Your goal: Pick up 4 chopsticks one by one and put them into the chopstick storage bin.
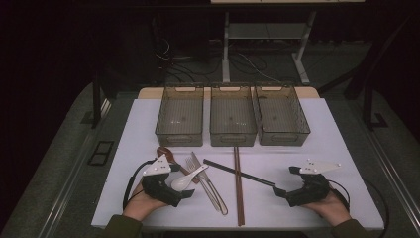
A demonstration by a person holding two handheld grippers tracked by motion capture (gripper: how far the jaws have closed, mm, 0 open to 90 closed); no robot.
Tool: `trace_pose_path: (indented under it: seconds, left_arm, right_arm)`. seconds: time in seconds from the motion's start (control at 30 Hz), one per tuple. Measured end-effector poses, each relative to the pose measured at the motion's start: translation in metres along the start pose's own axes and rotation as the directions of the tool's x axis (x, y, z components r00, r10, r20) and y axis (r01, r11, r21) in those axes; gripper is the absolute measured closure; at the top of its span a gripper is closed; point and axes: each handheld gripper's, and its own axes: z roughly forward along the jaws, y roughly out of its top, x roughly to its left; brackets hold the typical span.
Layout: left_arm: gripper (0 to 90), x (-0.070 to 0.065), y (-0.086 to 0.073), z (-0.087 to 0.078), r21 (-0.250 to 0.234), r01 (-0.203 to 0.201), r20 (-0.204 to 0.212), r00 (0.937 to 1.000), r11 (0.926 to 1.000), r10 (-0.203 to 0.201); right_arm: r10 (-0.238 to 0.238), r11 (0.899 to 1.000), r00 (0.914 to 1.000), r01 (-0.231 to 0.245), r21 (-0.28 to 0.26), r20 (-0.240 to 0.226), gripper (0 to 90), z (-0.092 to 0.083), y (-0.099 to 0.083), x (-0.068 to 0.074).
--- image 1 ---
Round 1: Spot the left hand-held gripper cable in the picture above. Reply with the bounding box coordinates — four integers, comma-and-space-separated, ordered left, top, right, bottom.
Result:
122, 159, 157, 211

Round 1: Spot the person's left hand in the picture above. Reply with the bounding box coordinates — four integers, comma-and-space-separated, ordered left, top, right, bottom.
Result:
122, 182, 167, 222

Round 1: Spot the clear brown plastic bin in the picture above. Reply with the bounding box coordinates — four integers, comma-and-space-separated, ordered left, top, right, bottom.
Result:
209, 83, 258, 148
155, 84, 205, 148
252, 83, 311, 147

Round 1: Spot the black metal stand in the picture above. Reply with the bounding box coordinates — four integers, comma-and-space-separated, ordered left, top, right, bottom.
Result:
362, 82, 390, 132

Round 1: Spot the brown wooden spoon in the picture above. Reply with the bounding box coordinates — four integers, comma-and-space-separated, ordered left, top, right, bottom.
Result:
156, 146, 201, 184

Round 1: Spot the right hand-held gripper cable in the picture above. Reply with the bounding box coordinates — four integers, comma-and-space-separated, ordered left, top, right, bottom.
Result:
327, 178, 391, 238

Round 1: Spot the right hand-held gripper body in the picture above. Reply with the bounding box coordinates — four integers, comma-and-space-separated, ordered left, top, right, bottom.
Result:
285, 158, 342, 208

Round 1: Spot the tangle of floor cables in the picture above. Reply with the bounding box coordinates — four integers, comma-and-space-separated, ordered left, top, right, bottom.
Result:
157, 36, 281, 84

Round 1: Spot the white ceramic spoon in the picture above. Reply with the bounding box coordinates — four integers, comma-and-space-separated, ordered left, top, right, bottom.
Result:
170, 164, 210, 192

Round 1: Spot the hand-held gripper cable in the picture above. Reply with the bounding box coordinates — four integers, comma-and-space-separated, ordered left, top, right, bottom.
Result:
327, 178, 391, 238
122, 159, 157, 211

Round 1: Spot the black metal frame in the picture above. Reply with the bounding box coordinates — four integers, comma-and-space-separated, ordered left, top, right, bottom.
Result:
91, 70, 112, 130

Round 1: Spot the metal knife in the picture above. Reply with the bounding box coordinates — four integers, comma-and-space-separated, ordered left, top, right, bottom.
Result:
190, 151, 229, 216

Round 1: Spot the metal fork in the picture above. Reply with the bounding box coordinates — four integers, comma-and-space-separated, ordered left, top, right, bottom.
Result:
185, 156, 223, 213

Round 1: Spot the person's right hand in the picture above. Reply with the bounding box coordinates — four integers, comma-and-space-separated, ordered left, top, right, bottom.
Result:
301, 189, 352, 227

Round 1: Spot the metal floor rail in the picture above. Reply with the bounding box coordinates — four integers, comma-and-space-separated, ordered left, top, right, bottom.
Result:
37, 98, 113, 238
358, 120, 420, 229

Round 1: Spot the white metal desk frame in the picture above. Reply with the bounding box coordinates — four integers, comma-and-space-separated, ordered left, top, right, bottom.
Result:
221, 11, 312, 85

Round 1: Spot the black floor socket frame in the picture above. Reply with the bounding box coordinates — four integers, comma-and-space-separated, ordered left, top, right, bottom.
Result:
87, 140, 116, 167

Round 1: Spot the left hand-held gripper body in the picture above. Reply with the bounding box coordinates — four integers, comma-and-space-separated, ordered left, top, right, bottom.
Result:
142, 154, 182, 208

